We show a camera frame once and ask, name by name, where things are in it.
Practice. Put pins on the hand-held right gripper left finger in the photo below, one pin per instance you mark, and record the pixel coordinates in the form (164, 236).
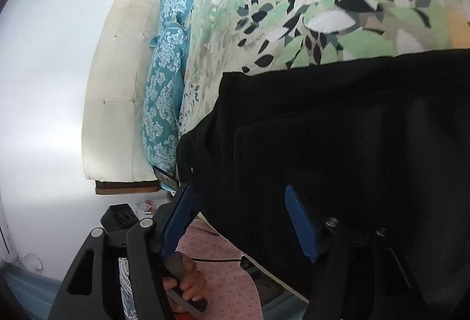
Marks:
(176, 221)

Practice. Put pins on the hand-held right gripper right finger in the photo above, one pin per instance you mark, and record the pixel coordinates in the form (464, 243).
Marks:
(302, 226)

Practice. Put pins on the black pants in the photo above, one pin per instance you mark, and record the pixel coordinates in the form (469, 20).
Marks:
(349, 121)

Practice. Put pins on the person's left hand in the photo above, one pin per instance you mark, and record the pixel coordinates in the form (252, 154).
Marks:
(192, 279)

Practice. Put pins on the smartphone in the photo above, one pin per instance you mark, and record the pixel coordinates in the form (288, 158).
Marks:
(165, 178)

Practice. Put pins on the black box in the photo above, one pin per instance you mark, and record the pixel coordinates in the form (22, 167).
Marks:
(119, 215)

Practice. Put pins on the large blue floral pillow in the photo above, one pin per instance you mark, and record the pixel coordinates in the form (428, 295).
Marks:
(163, 96)

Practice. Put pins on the cream padded headboard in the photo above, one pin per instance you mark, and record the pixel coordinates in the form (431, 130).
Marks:
(117, 85)

